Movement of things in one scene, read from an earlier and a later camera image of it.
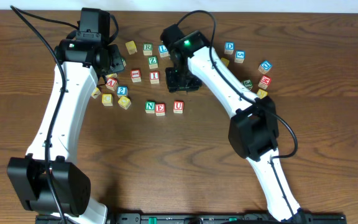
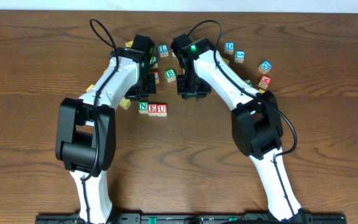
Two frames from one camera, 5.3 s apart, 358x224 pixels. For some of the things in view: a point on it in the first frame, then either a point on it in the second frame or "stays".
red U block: x=178 y=107 → x=161 y=110
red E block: x=160 y=109 → x=152 y=109
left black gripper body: x=115 y=58 → x=142 y=91
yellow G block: x=225 y=62 stays
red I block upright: x=154 y=76 stays
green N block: x=150 y=107 → x=143 y=107
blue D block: x=229 y=47 stays
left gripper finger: x=117 y=62 → x=151 y=84
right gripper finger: x=192 y=88 → x=206 y=90
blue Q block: x=265 y=66 stays
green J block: x=248 y=83 stays
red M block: x=265 y=81 stays
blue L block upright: x=163 y=51 stays
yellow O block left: x=124 y=102 stays
